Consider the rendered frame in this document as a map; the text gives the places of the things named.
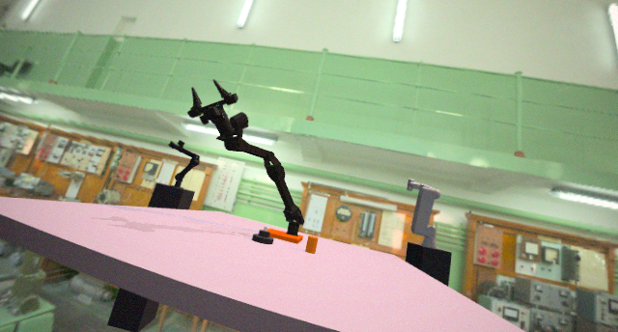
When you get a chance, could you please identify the orange knob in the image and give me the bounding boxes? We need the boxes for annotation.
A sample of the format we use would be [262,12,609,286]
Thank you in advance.
[305,235,318,254]

